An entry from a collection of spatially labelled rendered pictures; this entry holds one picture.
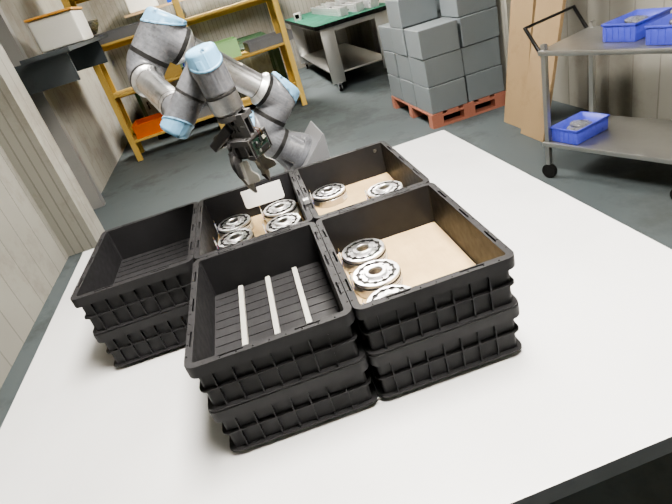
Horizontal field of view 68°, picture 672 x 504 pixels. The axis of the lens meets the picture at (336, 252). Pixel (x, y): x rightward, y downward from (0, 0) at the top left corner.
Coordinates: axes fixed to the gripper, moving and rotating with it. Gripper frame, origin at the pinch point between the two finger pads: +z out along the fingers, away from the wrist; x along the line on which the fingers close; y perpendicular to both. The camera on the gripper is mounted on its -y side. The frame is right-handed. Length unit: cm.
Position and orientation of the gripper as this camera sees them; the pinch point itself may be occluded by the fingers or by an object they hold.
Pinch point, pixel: (258, 182)
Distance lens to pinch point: 133.5
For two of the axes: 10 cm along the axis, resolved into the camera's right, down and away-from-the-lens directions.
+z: 3.3, 7.6, 5.7
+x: 5.0, -6.5, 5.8
